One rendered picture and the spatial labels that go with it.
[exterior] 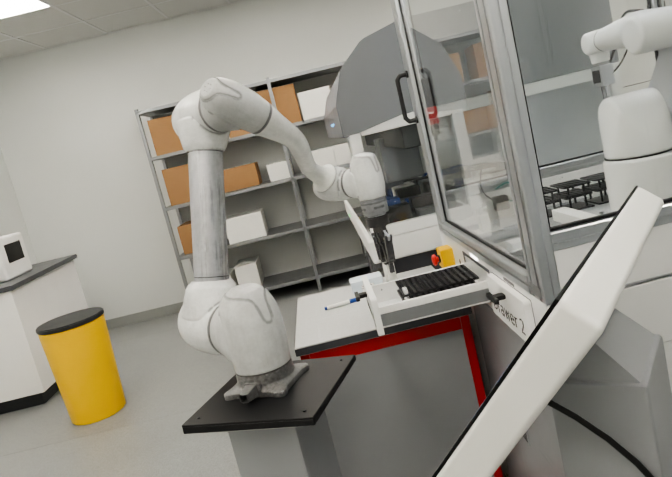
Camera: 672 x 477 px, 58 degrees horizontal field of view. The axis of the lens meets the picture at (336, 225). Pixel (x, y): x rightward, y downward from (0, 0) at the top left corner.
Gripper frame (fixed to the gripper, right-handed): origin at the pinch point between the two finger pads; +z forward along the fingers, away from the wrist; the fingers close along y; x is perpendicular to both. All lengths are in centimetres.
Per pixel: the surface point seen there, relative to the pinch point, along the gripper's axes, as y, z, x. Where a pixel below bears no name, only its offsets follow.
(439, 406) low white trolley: 15.3, 44.6, 0.4
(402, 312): 36.5, 2.5, -13.0
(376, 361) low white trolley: 10.7, 24.2, -15.6
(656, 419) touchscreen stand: 133, -8, -21
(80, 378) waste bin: -205, 58, -136
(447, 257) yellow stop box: 2.4, 0.9, 21.2
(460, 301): 41.1, 3.4, 3.0
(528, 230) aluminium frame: 83, -21, 1
